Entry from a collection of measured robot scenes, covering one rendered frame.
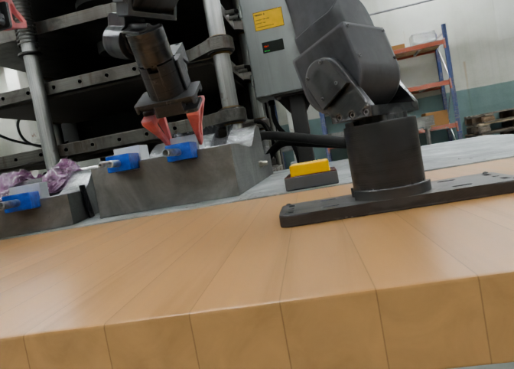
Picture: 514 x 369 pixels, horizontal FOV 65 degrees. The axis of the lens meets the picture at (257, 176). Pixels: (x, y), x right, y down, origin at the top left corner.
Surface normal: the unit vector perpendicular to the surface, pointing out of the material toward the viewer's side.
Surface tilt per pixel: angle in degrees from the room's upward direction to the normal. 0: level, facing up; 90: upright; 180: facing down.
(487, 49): 90
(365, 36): 75
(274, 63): 90
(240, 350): 90
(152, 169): 90
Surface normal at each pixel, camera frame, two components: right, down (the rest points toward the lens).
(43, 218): 0.14, 0.03
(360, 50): 0.60, -0.33
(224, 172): -0.15, 0.08
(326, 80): -0.72, 0.17
